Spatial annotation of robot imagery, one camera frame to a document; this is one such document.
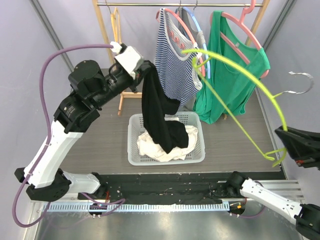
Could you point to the blue plastic hanger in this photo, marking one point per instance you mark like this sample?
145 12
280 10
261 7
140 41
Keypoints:
204 56

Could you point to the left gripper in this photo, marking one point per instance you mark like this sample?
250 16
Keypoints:
139 74

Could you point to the lime green hanger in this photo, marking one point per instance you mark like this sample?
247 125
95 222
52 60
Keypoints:
276 156

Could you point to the black tank top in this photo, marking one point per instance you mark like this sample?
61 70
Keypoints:
155 105

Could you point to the grey tank top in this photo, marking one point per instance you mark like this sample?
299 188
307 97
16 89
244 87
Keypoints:
192 24

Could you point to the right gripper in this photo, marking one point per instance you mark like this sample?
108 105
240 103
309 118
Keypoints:
307 146

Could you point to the white slotted cable duct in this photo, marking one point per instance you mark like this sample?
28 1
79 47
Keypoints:
91 208

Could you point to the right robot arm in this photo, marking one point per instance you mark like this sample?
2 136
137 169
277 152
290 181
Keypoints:
305 217

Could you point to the green tank top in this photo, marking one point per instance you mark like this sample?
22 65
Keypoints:
233 87

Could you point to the pink hanger under green top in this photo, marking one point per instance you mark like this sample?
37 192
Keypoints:
242 35

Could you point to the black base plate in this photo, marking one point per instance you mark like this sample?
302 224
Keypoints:
166 188

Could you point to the white plastic laundry basket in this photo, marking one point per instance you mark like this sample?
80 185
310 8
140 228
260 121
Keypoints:
136 128

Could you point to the blue white striped tank top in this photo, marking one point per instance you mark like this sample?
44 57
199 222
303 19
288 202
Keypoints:
175 71

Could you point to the wooden clothes rack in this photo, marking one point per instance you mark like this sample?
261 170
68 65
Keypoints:
105 37

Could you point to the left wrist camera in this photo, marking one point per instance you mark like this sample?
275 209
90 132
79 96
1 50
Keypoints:
130 59

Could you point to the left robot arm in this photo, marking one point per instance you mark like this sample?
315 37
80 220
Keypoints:
91 90

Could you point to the yellow plastic hanger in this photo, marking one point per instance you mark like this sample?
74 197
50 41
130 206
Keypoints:
116 25

